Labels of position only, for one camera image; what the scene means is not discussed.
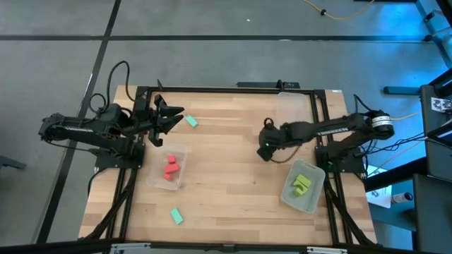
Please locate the metal stand legs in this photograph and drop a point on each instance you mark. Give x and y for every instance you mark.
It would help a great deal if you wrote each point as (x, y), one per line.
(428, 37)

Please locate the pale grey plastic bin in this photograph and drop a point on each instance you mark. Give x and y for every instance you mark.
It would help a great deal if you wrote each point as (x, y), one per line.
(310, 201)

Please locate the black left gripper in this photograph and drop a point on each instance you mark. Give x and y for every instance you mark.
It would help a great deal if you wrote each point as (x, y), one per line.
(144, 118)

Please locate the black floor stand foot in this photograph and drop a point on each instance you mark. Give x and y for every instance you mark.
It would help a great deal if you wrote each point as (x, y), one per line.
(10, 162)

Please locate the dark bottle white label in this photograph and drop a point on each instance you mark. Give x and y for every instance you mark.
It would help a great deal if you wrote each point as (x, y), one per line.
(400, 198)

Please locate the clear plastic bin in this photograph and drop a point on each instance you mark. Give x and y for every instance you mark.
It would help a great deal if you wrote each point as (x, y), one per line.
(293, 106)
(155, 176)

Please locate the black aluminium table frame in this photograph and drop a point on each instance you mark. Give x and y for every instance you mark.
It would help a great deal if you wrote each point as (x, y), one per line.
(229, 90)

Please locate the silver beam bracket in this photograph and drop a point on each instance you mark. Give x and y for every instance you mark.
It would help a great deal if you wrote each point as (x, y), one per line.
(130, 248)
(326, 250)

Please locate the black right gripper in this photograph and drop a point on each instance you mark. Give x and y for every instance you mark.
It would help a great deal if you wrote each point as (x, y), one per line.
(270, 141)

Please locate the black bar bracket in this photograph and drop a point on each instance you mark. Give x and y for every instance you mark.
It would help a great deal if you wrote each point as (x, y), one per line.
(261, 84)

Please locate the black white marker tag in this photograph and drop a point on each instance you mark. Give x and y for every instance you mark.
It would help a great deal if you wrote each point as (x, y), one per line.
(440, 104)

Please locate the teal rectangular block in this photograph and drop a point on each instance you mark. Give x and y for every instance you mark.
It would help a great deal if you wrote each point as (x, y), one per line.
(191, 121)
(176, 216)

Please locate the dark cabinet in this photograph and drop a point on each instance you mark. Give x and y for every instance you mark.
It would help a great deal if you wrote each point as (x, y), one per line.
(434, 218)

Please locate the small red block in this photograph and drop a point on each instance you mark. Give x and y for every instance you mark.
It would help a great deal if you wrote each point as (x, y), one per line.
(172, 159)

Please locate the white paper sheet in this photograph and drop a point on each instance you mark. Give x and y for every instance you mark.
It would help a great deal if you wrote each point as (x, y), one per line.
(379, 199)

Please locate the long lime green block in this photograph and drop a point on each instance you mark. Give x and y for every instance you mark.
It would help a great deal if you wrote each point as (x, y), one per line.
(304, 181)

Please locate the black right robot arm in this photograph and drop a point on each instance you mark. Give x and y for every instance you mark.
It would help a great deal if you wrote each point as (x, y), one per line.
(335, 128)

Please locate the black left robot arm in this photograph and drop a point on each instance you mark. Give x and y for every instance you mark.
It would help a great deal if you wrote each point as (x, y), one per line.
(88, 130)

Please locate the black gantry beam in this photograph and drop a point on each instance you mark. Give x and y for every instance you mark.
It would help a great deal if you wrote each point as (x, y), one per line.
(70, 247)

